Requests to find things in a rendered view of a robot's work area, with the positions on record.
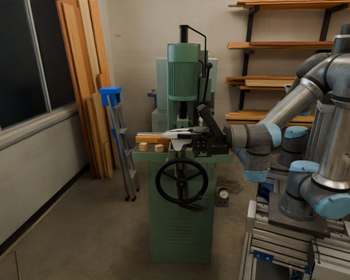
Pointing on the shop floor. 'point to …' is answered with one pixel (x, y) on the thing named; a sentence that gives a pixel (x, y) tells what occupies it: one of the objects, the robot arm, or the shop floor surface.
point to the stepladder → (112, 103)
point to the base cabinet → (180, 224)
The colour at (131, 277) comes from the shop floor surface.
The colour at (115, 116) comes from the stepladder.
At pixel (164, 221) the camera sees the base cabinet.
